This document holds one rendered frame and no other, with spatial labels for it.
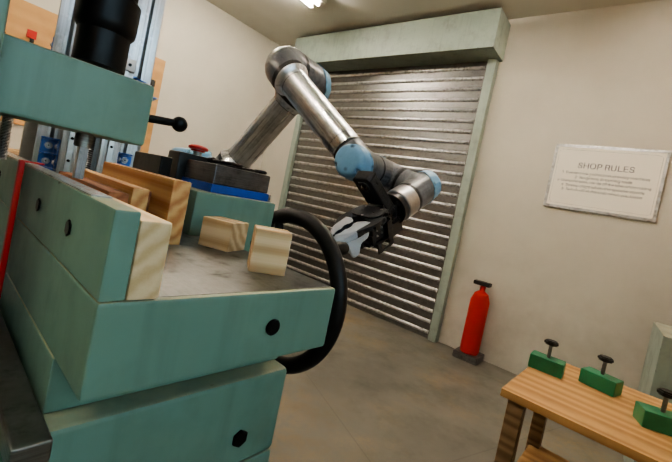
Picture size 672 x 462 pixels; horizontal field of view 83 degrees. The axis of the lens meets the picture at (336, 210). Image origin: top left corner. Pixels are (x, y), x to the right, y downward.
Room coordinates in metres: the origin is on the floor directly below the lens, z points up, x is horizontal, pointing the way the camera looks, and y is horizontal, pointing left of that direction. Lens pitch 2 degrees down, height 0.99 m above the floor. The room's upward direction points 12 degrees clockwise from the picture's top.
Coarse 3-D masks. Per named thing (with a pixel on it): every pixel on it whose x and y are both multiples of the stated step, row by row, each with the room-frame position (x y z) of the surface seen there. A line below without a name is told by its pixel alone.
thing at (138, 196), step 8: (88, 176) 0.49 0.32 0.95; (96, 176) 0.47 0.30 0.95; (104, 176) 0.46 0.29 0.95; (104, 184) 0.45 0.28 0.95; (112, 184) 0.43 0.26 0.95; (120, 184) 0.41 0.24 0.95; (128, 184) 0.41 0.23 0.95; (128, 192) 0.40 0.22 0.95; (136, 192) 0.39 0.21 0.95; (144, 192) 0.40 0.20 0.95; (128, 200) 0.39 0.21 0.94; (136, 200) 0.39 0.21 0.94; (144, 200) 0.40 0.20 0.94; (144, 208) 0.40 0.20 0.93
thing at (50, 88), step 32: (0, 64) 0.33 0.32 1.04; (32, 64) 0.35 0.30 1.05; (64, 64) 0.37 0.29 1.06; (0, 96) 0.34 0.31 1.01; (32, 96) 0.35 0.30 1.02; (64, 96) 0.37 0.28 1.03; (96, 96) 0.39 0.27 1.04; (128, 96) 0.41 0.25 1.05; (64, 128) 0.38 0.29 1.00; (96, 128) 0.39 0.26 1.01; (128, 128) 0.42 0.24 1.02
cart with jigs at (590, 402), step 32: (512, 384) 1.17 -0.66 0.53; (544, 384) 1.23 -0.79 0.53; (576, 384) 1.29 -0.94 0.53; (608, 384) 1.26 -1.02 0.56; (512, 416) 1.12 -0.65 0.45; (544, 416) 1.05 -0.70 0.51; (576, 416) 1.04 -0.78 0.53; (608, 416) 1.09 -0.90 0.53; (640, 416) 1.08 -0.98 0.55; (512, 448) 1.11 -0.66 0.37; (544, 448) 1.48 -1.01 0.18; (640, 448) 0.94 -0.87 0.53
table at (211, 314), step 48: (0, 240) 0.43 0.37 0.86; (192, 240) 0.46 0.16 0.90; (48, 288) 0.28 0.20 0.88; (192, 288) 0.27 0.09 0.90; (240, 288) 0.30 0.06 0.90; (288, 288) 0.33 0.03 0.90; (48, 336) 0.26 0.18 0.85; (96, 336) 0.21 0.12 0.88; (144, 336) 0.23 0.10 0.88; (192, 336) 0.26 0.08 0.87; (240, 336) 0.29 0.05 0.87; (288, 336) 0.33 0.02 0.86; (96, 384) 0.22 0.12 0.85; (144, 384) 0.24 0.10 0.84
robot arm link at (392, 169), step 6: (390, 162) 0.91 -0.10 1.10; (390, 168) 0.89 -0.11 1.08; (396, 168) 0.90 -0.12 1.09; (402, 168) 0.90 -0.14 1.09; (384, 174) 0.86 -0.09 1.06; (390, 174) 0.89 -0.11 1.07; (396, 174) 0.89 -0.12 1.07; (384, 180) 0.88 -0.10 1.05; (390, 180) 0.89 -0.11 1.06; (384, 186) 0.91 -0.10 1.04; (390, 186) 0.90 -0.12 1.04
